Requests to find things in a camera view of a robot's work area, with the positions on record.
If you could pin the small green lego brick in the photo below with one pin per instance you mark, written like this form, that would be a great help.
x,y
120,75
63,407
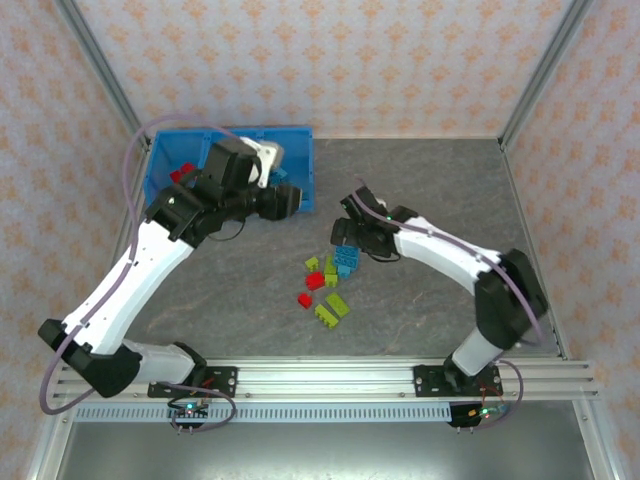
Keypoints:
x,y
312,263
331,280

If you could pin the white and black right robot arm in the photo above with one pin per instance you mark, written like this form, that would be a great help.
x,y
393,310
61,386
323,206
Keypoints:
x,y
440,252

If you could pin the blue three-compartment plastic bin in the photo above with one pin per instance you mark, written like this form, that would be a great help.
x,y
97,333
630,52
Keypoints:
x,y
300,150

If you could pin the grey metal base panel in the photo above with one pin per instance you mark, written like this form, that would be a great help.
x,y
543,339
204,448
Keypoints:
x,y
325,450

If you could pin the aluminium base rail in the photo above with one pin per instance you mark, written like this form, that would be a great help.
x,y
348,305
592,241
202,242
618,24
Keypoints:
x,y
325,377

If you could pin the aluminium side frame rail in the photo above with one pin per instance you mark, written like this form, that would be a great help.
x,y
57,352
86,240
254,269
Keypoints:
x,y
114,260
523,210

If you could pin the aluminium frame post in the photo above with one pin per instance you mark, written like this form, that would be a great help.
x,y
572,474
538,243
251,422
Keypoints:
x,y
542,75
107,75

